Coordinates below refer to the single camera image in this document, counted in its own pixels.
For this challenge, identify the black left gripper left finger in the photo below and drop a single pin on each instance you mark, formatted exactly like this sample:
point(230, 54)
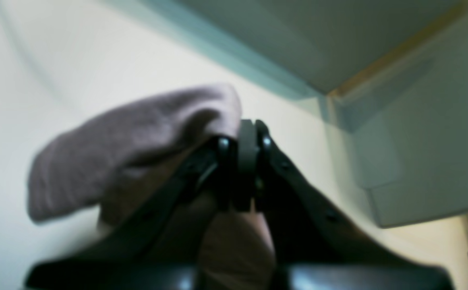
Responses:
point(157, 247)

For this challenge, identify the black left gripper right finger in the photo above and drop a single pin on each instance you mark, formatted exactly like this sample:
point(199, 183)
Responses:
point(317, 246)

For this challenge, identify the mauve t-shirt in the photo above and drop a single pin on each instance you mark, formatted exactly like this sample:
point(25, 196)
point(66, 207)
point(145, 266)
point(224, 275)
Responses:
point(117, 160)

